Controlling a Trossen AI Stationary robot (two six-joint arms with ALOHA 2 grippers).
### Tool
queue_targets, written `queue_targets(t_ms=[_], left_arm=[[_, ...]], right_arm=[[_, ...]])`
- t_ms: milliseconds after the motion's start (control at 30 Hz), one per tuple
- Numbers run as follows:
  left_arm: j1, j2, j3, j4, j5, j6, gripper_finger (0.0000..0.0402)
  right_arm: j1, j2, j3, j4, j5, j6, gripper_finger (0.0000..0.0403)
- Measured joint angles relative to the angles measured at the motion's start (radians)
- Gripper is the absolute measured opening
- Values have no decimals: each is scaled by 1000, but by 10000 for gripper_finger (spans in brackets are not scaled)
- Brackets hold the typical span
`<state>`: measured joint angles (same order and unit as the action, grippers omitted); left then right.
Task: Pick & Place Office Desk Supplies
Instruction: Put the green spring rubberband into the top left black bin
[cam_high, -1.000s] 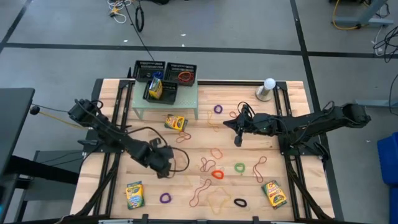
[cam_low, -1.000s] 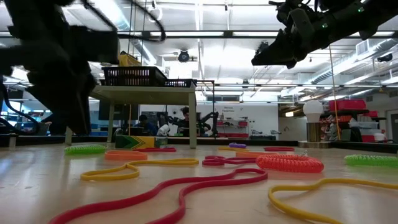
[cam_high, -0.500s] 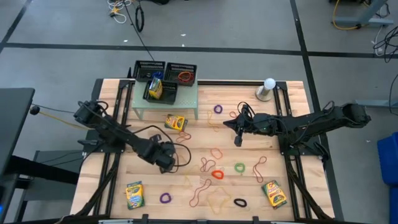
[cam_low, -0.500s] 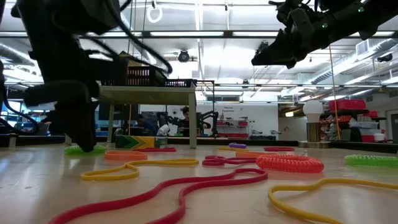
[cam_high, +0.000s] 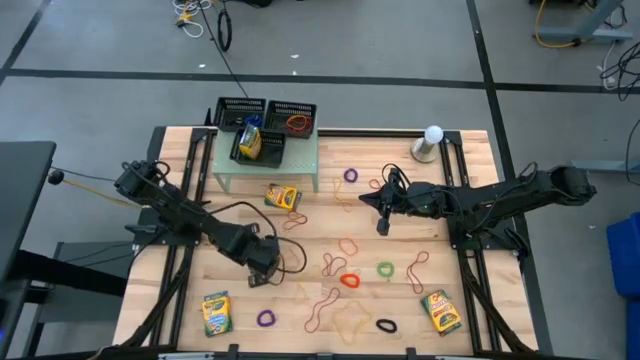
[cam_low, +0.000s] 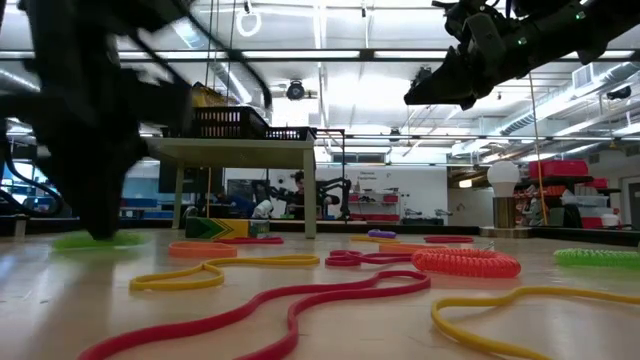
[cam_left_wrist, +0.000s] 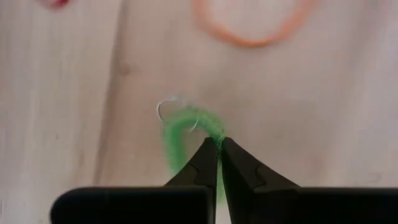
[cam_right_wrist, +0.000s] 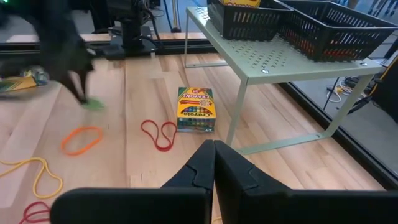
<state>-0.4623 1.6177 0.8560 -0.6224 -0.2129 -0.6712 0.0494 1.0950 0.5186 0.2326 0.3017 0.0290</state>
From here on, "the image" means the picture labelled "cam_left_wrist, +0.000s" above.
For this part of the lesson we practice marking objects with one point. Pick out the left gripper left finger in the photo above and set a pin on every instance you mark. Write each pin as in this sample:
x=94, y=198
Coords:
x=140, y=205

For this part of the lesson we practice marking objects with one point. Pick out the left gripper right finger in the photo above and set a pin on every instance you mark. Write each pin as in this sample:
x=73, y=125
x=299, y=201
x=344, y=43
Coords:
x=280, y=205

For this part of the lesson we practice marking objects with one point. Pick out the orange rubber band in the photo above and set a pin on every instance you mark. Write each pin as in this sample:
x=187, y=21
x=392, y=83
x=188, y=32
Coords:
x=248, y=43

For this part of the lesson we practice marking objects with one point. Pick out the red rubber band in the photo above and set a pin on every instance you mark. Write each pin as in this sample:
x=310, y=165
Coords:
x=56, y=3

